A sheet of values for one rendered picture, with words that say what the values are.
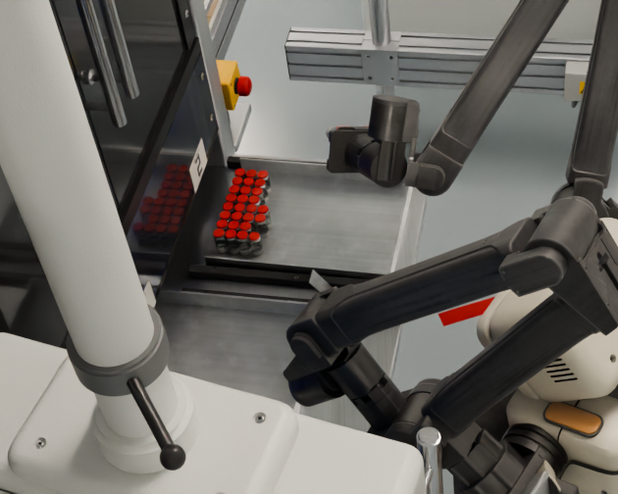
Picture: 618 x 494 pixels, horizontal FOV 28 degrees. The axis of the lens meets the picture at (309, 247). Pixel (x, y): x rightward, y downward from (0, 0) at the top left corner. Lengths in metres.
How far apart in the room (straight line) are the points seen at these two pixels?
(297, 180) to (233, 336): 0.39
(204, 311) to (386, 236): 0.36
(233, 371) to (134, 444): 0.97
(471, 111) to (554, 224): 0.50
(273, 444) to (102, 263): 0.29
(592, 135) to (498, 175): 1.86
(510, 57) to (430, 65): 1.46
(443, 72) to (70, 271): 2.31
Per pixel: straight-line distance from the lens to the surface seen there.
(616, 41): 1.75
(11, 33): 0.82
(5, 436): 1.28
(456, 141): 1.75
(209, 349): 2.14
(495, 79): 1.74
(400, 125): 1.76
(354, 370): 1.54
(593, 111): 1.76
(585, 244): 1.29
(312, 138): 3.77
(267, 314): 2.17
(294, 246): 2.27
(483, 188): 3.58
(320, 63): 3.25
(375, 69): 3.23
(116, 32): 1.70
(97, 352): 1.05
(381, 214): 2.30
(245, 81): 2.42
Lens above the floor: 2.56
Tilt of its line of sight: 48 degrees down
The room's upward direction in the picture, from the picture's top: 9 degrees counter-clockwise
